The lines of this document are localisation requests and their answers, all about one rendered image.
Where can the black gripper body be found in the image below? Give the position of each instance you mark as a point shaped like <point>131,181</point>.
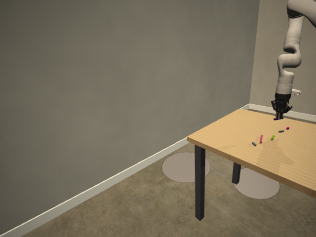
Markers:
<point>284,98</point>

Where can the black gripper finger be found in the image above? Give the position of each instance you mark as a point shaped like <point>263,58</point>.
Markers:
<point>283,110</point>
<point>275,107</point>

